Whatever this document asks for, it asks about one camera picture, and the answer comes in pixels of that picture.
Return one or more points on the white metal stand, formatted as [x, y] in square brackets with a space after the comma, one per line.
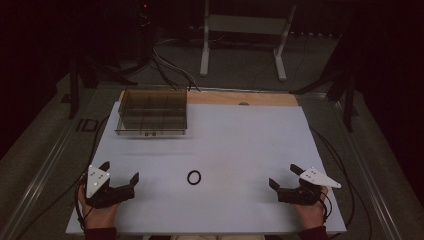
[245, 24]

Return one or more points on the dark equipment tower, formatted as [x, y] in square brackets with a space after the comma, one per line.
[145, 30]

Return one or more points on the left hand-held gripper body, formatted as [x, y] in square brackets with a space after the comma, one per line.
[110, 196]

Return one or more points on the person's right hand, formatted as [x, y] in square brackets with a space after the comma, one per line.
[312, 215]

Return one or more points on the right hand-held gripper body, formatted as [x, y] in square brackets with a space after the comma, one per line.
[298, 195]

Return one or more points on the wooden board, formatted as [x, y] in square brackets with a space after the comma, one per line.
[240, 98]

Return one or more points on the person's left hand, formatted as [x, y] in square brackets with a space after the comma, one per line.
[98, 218]

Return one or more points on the black tripod stand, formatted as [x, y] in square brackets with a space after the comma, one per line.
[74, 90]
[348, 100]

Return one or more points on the clear acrylic compartment box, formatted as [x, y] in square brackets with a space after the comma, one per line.
[151, 115]

